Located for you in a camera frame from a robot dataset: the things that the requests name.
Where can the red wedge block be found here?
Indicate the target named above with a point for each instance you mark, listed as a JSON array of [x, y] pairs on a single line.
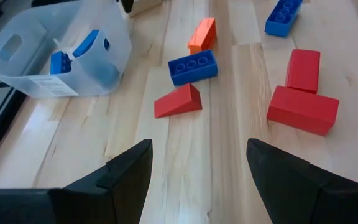
[[176, 102]]

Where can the short red rectangular block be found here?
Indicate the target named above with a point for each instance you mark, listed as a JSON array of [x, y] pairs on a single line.
[[303, 70]]

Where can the long red rectangular block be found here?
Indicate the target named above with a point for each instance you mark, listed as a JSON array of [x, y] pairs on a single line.
[[303, 109]]

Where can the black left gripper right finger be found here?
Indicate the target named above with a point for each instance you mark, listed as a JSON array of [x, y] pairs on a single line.
[[284, 186]]

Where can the small orange toy brick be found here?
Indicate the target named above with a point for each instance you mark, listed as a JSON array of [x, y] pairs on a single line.
[[202, 35]]

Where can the dark blue toy brick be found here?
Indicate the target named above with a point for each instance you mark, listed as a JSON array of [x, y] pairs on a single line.
[[194, 73]]

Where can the clear plastic bin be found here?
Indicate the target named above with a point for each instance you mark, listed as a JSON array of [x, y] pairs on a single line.
[[117, 68]]

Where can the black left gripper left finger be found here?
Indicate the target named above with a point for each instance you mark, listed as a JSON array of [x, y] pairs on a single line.
[[120, 186]]

